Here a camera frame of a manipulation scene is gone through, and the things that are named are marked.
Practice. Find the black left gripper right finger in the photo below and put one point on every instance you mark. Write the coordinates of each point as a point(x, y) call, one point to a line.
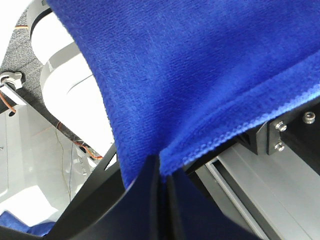
point(193, 217)

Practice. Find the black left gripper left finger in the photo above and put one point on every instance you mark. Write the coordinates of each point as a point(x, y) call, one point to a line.
point(104, 210)

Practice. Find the blue microfibre towel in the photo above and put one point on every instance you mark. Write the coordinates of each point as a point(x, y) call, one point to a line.
point(179, 78)

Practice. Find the white robot base shell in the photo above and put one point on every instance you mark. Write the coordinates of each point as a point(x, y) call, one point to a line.
point(40, 175)

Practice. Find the grey aluminium rail frame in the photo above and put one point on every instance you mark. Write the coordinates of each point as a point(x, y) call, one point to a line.
point(267, 179)

